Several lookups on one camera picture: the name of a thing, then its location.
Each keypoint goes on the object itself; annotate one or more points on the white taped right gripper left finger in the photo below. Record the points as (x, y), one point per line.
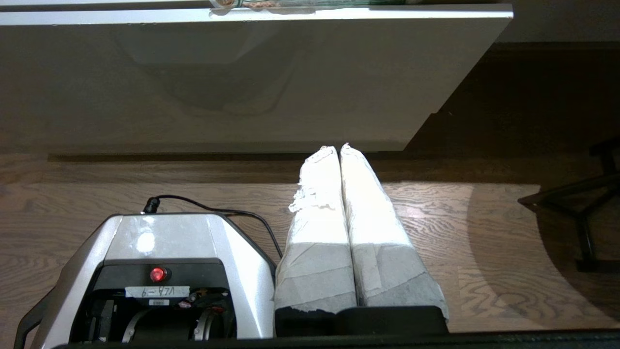
(317, 232)

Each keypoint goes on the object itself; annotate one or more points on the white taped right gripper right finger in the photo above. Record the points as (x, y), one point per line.
(378, 242)

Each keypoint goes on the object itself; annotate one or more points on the glossy white drawer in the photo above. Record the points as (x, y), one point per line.
(242, 82)

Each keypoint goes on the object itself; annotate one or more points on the green printed snack bag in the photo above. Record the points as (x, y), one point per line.
(300, 3)

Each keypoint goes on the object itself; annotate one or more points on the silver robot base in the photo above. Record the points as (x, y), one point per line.
(164, 237)

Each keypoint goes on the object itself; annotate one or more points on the red emergency stop button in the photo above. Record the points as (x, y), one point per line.
(158, 275)

